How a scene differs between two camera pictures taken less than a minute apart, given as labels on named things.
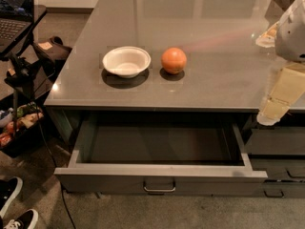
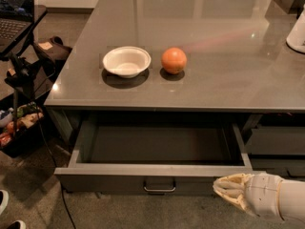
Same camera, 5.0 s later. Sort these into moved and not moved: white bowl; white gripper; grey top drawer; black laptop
Moved: white gripper
Not moved: white bowl; black laptop; grey top drawer
